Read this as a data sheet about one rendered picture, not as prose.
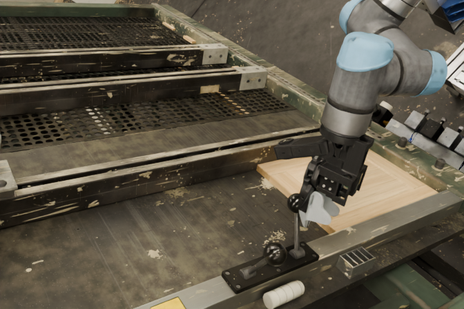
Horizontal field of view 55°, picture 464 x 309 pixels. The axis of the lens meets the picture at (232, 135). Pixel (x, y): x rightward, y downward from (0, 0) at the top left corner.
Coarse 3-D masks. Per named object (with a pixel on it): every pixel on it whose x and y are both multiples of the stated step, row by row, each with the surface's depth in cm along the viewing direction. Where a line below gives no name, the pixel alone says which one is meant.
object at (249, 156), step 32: (128, 160) 102; (160, 160) 106; (192, 160) 107; (224, 160) 113; (256, 160) 120; (0, 192) 83; (32, 192) 87; (64, 192) 91; (96, 192) 95; (128, 192) 100; (0, 224) 86
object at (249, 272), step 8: (264, 248) 72; (272, 248) 71; (280, 248) 71; (264, 256) 71; (272, 256) 70; (280, 256) 70; (256, 264) 76; (264, 264) 75; (272, 264) 71; (280, 264) 71; (240, 272) 79; (248, 272) 79
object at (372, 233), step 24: (384, 216) 104; (408, 216) 106; (432, 216) 110; (336, 240) 94; (360, 240) 95; (384, 240) 100; (312, 264) 87; (192, 288) 76; (216, 288) 77; (264, 288) 81
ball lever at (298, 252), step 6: (288, 198) 84; (294, 198) 83; (288, 204) 84; (294, 204) 83; (294, 210) 83; (294, 216) 85; (294, 222) 85; (294, 228) 85; (294, 234) 86; (294, 240) 86; (294, 246) 86; (294, 252) 85; (300, 252) 86; (294, 258) 85
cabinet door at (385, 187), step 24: (264, 168) 119; (288, 168) 121; (384, 168) 130; (288, 192) 111; (360, 192) 117; (384, 192) 118; (408, 192) 120; (432, 192) 122; (336, 216) 105; (360, 216) 107
